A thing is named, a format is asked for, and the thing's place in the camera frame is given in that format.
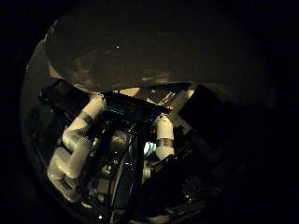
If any white spray bottle purple label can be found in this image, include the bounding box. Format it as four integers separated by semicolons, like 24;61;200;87
45;6;277;94

